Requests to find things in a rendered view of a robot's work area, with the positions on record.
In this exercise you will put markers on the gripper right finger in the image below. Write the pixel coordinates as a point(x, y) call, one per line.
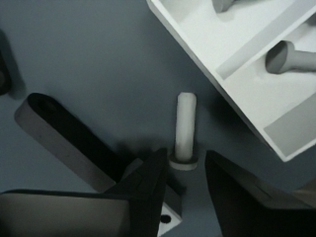
point(247, 206)

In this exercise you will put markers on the white divided tray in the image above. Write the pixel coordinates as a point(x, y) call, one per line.
point(230, 48)

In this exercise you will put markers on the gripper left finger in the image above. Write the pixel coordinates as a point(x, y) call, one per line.
point(135, 213)

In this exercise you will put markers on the white block with black holes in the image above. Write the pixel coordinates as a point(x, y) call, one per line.
point(172, 207)

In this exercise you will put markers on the dark grey clevis fork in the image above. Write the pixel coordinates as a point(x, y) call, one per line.
point(5, 76)

